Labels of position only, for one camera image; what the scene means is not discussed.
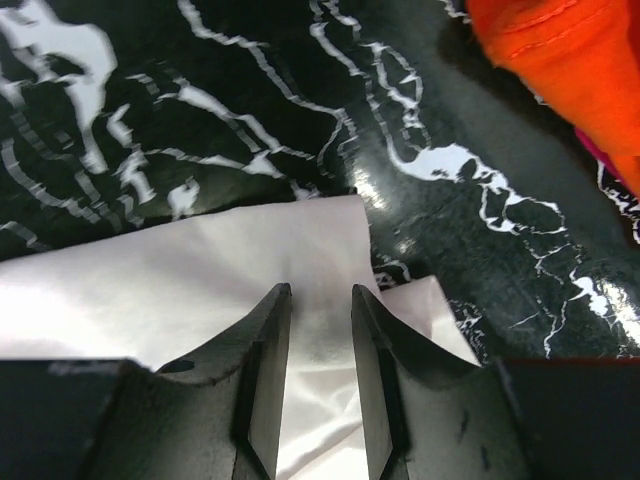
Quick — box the white and green t-shirt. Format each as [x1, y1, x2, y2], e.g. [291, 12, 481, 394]
[0, 194, 484, 480]

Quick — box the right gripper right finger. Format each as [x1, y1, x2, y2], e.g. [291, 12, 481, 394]
[351, 285, 530, 479]

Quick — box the magenta folded t-shirt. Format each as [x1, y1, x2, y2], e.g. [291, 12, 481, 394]
[574, 128, 627, 187]

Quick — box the orange folded t-shirt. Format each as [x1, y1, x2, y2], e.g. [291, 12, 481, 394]
[466, 1, 639, 194]

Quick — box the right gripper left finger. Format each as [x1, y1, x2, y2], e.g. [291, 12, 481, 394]
[79, 283, 292, 479]

